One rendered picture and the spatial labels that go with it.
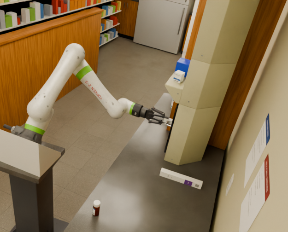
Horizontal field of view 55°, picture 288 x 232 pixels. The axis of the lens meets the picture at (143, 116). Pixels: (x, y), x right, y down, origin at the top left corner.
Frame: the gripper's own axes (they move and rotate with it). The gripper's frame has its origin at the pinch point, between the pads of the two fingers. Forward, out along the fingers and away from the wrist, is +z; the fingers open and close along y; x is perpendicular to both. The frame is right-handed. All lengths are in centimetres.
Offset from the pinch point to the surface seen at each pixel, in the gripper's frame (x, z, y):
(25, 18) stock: 147, -242, -9
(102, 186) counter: -53, -21, -27
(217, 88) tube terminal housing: -3.9, 24.4, 34.9
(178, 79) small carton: -3.8, -0.1, 33.2
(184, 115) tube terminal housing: -11.4, 10.7, 14.1
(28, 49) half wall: 88, -189, -22
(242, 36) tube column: -1, 28, 67
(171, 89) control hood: -11.7, -1.5, 28.8
